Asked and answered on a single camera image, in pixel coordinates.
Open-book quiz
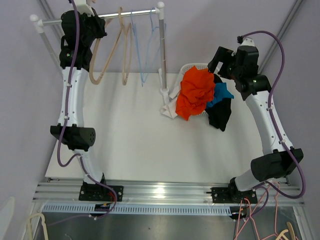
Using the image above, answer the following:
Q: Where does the beige hanger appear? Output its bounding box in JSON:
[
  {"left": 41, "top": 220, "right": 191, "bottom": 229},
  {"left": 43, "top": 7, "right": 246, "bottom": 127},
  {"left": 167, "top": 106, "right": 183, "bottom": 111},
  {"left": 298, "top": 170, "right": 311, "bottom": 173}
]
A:
[
  {"left": 99, "top": 7, "right": 133, "bottom": 86},
  {"left": 26, "top": 212, "right": 49, "bottom": 240},
  {"left": 88, "top": 18, "right": 114, "bottom": 85}
]

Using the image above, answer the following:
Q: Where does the blue t shirt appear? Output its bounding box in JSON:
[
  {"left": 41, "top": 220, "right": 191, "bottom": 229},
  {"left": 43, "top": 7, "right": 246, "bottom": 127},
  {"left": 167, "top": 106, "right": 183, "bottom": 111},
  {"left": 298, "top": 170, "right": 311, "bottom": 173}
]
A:
[{"left": 206, "top": 82, "right": 235, "bottom": 109}]

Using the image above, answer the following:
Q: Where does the orange t shirt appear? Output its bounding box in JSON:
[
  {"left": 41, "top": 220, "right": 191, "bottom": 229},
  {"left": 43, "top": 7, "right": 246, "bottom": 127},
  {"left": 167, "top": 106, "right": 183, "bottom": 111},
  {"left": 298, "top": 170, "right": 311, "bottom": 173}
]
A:
[{"left": 175, "top": 64, "right": 216, "bottom": 122}]

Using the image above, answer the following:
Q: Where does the black t shirt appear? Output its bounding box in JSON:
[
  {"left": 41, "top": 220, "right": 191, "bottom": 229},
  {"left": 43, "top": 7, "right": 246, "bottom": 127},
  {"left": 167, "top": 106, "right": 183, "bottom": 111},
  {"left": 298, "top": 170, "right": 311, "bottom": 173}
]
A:
[{"left": 205, "top": 74, "right": 232, "bottom": 132}]

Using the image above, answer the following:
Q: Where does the light blue wire hanger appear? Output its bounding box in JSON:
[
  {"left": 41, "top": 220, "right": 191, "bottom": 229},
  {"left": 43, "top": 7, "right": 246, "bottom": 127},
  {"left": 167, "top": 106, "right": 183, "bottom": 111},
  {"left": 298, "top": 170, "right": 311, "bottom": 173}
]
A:
[
  {"left": 130, "top": 11, "right": 145, "bottom": 87},
  {"left": 141, "top": 7, "right": 160, "bottom": 86}
]

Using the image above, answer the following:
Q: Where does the green white t shirt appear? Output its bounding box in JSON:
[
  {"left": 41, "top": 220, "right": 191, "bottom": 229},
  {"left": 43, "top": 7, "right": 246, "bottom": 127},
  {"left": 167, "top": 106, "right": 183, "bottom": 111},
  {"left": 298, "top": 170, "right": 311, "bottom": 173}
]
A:
[{"left": 160, "top": 73, "right": 183, "bottom": 119}]

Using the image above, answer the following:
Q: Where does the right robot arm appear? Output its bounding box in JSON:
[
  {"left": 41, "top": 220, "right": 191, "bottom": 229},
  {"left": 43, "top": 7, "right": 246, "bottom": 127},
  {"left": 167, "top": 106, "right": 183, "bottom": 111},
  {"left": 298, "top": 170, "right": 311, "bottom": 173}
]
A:
[{"left": 207, "top": 45, "right": 304, "bottom": 203}]

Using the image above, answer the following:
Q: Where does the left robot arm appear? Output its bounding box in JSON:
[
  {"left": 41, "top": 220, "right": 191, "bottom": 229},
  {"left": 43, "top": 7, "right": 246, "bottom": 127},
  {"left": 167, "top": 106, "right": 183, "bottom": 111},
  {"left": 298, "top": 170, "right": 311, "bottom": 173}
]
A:
[{"left": 50, "top": 10, "right": 108, "bottom": 201}]

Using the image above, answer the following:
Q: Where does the beige hanger on floor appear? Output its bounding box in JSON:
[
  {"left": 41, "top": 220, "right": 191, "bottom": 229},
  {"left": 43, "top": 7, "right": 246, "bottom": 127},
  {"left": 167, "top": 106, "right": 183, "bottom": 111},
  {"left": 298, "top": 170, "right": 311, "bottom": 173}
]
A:
[{"left": 26, "top": 212, "right": 49, "bottom": 240}]

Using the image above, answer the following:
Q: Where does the white laundry basket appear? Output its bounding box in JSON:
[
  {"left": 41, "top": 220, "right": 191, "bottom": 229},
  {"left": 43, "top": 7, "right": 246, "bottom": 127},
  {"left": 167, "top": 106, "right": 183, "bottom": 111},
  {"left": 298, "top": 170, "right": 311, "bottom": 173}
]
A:
[{"left": 179, "top": 62, "right": 211, "bottom": 118}]

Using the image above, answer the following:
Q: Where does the clothes rack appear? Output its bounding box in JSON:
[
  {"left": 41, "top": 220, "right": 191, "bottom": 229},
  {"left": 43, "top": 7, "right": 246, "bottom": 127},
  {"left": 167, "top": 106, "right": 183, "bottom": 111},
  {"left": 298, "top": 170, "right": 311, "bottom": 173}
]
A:
[{"left": 29, "top": 0, "right": 169, "bottom": 92}]

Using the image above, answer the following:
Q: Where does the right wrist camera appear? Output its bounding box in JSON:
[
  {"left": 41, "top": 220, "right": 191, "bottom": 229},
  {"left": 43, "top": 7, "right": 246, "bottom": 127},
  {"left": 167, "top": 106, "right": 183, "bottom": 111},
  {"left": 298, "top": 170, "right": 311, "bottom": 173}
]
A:
[{"left": 237, "top": 36, "right": 256, "bottom": 47}]

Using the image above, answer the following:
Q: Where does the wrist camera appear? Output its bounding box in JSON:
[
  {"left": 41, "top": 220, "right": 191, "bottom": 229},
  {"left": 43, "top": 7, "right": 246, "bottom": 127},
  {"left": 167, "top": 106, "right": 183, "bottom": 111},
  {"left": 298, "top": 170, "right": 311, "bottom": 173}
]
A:
[
  {"left": 237, "top": 36, "right": 256, "bottom": 47},
  {"left": 69, "top": 0, "right": 97, "bottom": 16}
]

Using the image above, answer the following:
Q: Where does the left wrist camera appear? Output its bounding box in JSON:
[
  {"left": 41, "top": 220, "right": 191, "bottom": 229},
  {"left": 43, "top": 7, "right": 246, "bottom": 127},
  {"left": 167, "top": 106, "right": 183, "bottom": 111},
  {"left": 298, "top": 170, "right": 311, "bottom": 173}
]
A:
[{"left": 69, "top": 0, "right": 97, "bottom": 16}]

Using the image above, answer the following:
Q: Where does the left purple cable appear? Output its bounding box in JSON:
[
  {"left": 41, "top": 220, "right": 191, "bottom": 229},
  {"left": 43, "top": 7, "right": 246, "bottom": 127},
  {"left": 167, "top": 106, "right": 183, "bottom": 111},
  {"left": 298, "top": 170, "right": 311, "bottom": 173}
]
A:
[{"left": 57, "top": 0, "right": 118, "bottom": 221}]

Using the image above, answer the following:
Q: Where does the aluminium rail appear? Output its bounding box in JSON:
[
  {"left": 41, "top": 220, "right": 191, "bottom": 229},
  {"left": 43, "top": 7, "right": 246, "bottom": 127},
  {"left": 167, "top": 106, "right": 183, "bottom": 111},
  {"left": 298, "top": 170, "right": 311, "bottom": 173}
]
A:
[{"left": 32, "top": 177, "right": 306, "bottom": 206}]

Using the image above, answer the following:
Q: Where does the pink wire hanger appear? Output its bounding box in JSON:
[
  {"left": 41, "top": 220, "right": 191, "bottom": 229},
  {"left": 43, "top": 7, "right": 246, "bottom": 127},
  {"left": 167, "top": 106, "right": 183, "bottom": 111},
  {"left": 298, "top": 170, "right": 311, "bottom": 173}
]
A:
[{"left": 233, "top": 183, "right": 299, "bottom": 240}]

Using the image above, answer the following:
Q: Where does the white cable duct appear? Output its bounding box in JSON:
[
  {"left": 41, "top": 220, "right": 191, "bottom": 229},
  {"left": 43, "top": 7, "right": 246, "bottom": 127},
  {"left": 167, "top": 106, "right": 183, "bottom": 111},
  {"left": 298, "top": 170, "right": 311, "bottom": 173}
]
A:
[{"left": 42, "top": 203, "right": 232, "bottom": 216}]

